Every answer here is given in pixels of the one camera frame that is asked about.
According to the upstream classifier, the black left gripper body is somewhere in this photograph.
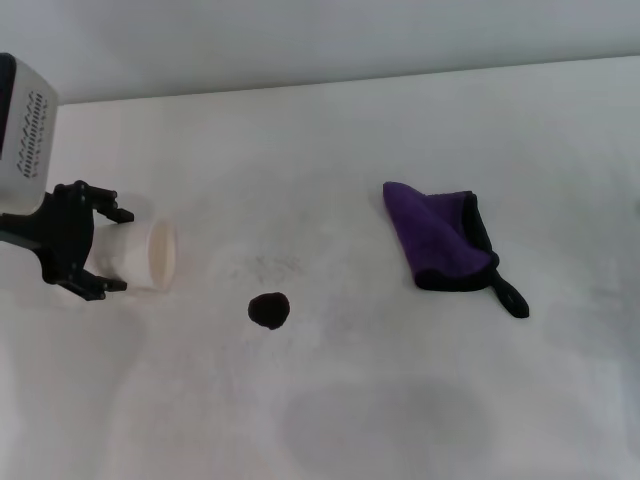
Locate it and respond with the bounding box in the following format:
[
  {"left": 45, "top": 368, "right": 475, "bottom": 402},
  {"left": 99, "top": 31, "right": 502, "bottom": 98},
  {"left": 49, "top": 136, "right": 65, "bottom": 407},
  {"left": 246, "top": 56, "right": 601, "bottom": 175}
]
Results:
[{"left": 0, "top": 179, "right": 97, "bottom": 287}]

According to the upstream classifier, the white paper cup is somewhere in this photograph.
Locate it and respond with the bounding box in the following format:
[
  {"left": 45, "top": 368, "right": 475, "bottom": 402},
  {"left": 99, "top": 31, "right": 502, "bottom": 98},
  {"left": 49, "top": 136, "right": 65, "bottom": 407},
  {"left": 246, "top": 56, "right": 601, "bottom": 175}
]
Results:
[{"left": 87, "top": 192, "right": 179, "bottom": 294}]

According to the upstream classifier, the purple rag with black edge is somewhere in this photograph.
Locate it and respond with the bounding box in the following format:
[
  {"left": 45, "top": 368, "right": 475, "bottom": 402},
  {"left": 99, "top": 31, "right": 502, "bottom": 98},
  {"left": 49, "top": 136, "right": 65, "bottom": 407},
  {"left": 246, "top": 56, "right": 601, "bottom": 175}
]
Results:
[{"left": 382, "top": 180, "right": 531, "bottom": 319}]

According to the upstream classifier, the small black lump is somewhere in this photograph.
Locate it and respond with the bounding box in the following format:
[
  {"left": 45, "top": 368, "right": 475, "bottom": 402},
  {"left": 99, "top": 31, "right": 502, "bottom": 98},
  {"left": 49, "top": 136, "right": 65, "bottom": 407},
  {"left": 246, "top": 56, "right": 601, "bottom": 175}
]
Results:
[{"left": 246, "top": 290, "right": 291, "bottom": 331}]

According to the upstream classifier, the white vented left wrist camera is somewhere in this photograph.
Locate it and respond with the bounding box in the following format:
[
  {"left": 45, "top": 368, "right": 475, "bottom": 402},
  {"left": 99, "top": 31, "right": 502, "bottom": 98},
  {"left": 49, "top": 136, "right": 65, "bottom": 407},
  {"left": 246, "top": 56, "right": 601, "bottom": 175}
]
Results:
[{"left": 0, "top": 52, "right": 59, "bottom": 216}]

